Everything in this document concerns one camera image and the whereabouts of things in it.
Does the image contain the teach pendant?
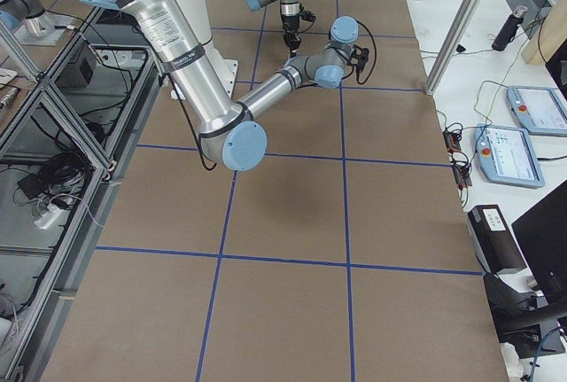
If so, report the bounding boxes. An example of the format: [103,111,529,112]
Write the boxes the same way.
[507,86,566,136]
[474,124,545,189]

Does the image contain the black water bottle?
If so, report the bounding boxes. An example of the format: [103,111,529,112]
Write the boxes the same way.
[492,5,528,51]

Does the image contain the black box with label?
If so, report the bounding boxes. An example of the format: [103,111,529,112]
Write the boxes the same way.
[467,205,527,276]

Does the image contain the aluminium frame post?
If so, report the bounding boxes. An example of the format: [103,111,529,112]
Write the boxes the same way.
[423,0,481,96]

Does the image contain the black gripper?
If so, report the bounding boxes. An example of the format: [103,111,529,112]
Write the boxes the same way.
[347,44,369,67]
[281,14,301,57]

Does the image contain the near teach pendant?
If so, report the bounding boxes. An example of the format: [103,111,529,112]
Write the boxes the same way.
[474,124,545,189]

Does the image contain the aluminium frame structure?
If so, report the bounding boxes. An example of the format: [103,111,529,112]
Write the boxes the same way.
[1,9,159,381]

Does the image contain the white power strip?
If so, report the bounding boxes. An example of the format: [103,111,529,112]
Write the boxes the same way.
[35,204,63,230]

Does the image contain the black monitor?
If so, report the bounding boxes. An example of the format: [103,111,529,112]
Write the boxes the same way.
[512,182,566,301]

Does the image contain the far teach pendant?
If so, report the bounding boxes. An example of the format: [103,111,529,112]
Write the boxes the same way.
[507,86,566,136]

